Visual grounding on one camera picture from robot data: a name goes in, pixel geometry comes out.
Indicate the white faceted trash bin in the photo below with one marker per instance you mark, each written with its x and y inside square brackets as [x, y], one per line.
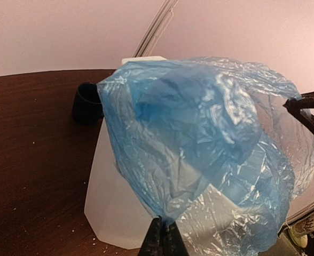
[113, 210]

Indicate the dark blue enamel mug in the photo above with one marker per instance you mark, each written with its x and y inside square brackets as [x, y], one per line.
[87, 108]

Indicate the right aluminium corner post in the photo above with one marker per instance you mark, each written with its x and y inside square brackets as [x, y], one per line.
[156, 29]

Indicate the white sneaker on floor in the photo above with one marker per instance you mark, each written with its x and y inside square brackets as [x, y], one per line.
[299, 232]

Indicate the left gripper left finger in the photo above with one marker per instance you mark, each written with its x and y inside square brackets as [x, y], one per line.
[152, 243]

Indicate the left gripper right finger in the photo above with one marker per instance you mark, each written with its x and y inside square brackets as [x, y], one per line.
[172, 242]

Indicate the blue plastic trash bag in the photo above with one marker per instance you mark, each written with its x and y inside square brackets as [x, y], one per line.
[208, 143]

